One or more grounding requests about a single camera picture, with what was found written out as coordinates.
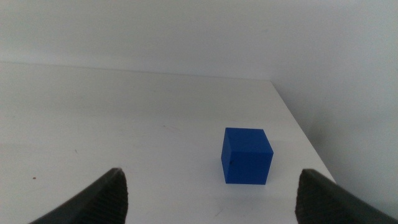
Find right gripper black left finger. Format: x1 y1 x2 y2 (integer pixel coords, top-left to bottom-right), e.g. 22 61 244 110
27 167 129 224

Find blue cube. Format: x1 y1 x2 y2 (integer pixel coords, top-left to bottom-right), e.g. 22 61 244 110
220 127 274 185

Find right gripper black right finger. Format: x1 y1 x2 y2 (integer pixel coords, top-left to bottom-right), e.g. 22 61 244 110
294 168 398 224

